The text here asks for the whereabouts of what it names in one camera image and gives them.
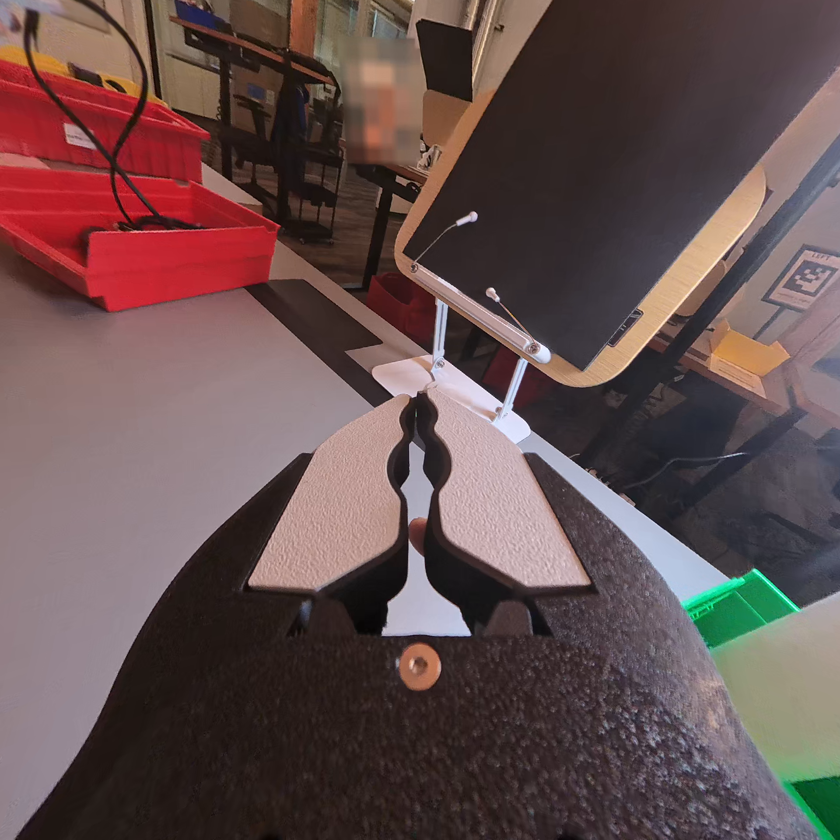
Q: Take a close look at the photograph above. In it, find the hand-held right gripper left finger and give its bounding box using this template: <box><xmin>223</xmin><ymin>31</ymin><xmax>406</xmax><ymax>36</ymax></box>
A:
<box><xmin>248</xmin><ymin>394</ymin><xmax>417</xmax><ymax>636</ymax></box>

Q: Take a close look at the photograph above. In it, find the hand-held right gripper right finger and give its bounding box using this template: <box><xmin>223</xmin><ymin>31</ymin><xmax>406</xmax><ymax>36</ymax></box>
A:
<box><xmin>416</xmin><ymin>389</ymin><xmax>595</xmax><ymax>637</ymax></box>

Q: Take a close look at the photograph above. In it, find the green plastic bin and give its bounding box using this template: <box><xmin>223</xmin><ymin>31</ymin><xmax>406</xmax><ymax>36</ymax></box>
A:
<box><xmin>681</xmin><ymin>567</ymin><xmax>840</xmax><ymax>840</ymax></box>

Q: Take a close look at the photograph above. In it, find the red open-front bin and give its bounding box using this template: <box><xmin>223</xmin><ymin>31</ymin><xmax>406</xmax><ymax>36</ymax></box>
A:
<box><xmin>0</xmin><ymin>164</ymin><xmax>282</xmax><ymax>312</ymax></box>

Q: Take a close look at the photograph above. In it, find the black cable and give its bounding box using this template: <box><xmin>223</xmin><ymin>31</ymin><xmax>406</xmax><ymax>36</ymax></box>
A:
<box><xmin>23</xmin><ymin>0</ymin><xmax>204</xmax><ymax>234</ymax></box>

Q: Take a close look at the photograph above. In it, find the red bag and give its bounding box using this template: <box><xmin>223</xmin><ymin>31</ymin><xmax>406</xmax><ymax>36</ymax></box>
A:
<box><xmin>482</xmin><ymin>344</ymin><xmax>559</xmax><ymax>408</ymax></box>

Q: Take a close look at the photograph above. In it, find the dark red storage bin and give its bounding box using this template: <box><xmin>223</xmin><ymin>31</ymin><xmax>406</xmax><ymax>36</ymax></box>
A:
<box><xmin>366</xmin><ymin>272</ymin><xmax>437</xmax><ymax>336</ymax></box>

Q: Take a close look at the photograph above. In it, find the wooden side desk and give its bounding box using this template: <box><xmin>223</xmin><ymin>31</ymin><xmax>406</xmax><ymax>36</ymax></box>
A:
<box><xmin>646</xmin><ymin>328</ymin><xmax>840</xmax><ymax>434</ymax></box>

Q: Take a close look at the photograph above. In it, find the yellow cardboard box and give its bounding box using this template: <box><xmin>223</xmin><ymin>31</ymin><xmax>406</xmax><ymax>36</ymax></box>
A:
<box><xmin>709</xmin><ymin>318</ymin><xmax>791</xmax><ymax>378</ymax></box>

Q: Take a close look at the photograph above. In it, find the wooden top office desk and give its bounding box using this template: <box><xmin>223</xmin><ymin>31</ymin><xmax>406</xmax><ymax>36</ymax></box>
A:
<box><xmin>169</xmin><ymin>14</ymin><xmax>336</xmax><ymax>244</ymax></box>
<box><xmin>354</xmin><ymin>161</ymin><xmax>427</xmax><ymax>290</ymax></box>

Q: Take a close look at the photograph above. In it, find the black board with wooden rim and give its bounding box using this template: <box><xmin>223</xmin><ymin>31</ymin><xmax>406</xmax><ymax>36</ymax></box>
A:
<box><xmin>394</xmin><ymin>0</ymin><xmax>840</xmax><ymax>389</ymax></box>

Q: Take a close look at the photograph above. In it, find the framed poster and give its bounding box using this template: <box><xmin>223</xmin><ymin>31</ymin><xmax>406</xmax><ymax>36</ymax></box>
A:
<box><xmin>761</xmin><ymin>244</ymin><xmax>840</xmax><ymax>311</ymax></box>

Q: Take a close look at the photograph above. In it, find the beige board panel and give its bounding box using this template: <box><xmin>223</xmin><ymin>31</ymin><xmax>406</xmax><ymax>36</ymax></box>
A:
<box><xmin>420</xmin><ymin>88</ymin><xmax>470</xmax><ymax>148</ymax></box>

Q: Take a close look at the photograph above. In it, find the red bin with white label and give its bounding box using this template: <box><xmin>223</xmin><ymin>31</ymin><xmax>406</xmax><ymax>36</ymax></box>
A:
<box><xmin>0</xmin><ymin>59</ymin><xmax>211</xmax><ymax>183</ymax></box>

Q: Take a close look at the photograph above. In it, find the black flag panel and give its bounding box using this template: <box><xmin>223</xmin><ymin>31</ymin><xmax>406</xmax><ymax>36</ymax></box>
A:
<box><xmin>415</xmin><ymin>18</ymin><xmax>475</xmax><ymax>102</ymax></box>

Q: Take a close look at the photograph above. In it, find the yellow plastic bin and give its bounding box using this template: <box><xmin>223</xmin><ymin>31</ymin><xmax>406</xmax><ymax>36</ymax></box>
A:
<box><xmin>0</xmin><ymin>45</ymin><xmax>168</xmax><ymax>106</ymax></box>

